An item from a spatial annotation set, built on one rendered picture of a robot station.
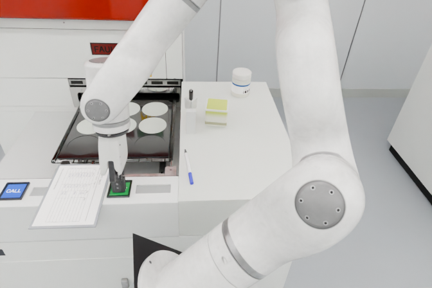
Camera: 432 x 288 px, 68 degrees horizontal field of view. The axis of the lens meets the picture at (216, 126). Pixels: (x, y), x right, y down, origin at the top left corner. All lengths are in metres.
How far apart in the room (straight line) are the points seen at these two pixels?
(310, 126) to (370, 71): 2.87
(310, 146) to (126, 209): 0.49
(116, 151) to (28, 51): 0.74
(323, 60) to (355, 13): 2.56
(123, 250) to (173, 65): 0.69
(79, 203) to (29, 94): 0.73
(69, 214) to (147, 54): 0.43
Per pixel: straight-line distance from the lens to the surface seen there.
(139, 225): 0.90
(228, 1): 2.75
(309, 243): 0.49
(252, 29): 2.85
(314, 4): 0.63
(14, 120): 1.60
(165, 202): 0.83
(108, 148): 0.75
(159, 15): 0.66
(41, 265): 1.11
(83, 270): 1.10
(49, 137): 1.35
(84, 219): 0.83
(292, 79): 0.54
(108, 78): 0.62
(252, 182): 0.88
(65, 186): 0.92
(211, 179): 0.87
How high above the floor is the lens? 1.59
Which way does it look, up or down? 36 degrees down
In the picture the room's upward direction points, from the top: 3 degrees clockwise
